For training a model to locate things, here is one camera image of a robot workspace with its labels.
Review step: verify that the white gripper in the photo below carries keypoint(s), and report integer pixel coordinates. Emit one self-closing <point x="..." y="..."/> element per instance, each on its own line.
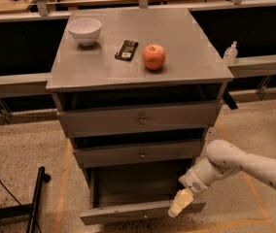
<point x="191" y="182"/>

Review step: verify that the grey drawer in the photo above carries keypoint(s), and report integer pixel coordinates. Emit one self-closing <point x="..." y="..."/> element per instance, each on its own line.
<point x="132" y="191"/>
<point x="137" y="119"/>
<point x="138" y="153"/>

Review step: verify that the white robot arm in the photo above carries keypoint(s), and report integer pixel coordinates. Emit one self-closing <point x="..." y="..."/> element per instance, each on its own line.
<point x="222" y="160"/>

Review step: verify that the grey wooden drawer cabinet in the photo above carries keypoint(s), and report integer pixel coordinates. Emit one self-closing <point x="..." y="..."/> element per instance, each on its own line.
<point x="86" y="78"/>

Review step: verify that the red apple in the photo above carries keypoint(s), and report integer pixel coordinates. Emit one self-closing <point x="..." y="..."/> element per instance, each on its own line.
<point x="153" y="56"/>

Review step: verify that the clear sanitizer pump bottle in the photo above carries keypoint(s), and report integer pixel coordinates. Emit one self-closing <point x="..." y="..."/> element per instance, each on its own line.
<point x="230" y="54"/>

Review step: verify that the black snack bar wrapper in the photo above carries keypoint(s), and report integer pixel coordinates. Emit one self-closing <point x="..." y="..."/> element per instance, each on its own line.
<point x="126" y="50"/>

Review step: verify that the white ceramic bowl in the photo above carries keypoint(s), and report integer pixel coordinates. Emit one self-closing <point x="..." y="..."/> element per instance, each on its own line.
<point x="85" y="31"/>

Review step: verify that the grey metal railing beam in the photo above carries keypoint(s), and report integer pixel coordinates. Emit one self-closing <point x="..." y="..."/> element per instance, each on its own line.
<point x="35" y="84"/>

